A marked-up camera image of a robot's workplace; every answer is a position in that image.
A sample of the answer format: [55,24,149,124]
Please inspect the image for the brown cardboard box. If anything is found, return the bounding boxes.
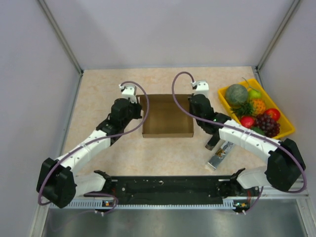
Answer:
[142,94,194,138]

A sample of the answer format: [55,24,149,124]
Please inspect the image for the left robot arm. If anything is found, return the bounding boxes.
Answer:
[36,98,142,208]

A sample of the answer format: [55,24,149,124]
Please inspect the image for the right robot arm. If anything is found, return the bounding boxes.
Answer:
[189,94,306,196]

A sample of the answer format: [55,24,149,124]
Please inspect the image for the grey-green melon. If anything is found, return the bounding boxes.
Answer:
[225,84,248,106]

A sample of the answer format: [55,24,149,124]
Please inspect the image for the black rectangular bar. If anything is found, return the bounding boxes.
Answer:
[205,136,220,151]

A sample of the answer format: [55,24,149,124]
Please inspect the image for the red apple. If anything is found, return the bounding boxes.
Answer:
[265,108,281,121]
[240,116,255,128]

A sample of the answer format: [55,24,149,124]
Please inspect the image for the green apple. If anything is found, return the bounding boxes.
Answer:
[248,89,262,100]

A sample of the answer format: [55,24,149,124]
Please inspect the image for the orange pineapple toy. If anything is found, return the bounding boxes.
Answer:
[250,99,266,116]

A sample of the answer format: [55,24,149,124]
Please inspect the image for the green lime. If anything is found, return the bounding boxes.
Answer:
[251,126,265,135]

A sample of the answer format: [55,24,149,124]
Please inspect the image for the purple grapes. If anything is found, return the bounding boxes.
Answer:
[254,114,280,138]

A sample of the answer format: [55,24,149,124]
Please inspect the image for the yellow plastic tray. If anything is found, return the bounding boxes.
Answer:
[218,79,295,139]

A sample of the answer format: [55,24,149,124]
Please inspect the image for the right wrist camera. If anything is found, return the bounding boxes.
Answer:
[191,80,209,98]

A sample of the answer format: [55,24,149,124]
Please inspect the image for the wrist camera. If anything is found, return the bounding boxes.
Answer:
[191,80,209,98]
[119,84,138,104]

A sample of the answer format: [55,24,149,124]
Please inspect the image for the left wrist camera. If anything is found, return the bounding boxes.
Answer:
[119,84,138,104]

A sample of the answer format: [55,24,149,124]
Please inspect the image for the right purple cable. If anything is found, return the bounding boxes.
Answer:
[171,71,308,215]

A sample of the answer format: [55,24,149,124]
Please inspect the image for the purple cable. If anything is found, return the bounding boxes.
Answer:
[171,71,308,215]
[37,80,150,215]

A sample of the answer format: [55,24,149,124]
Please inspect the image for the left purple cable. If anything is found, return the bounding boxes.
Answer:
[37,80,150,215]

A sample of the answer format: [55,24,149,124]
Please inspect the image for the aluminium rail frame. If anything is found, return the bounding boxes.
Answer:
[39,179,309,210]

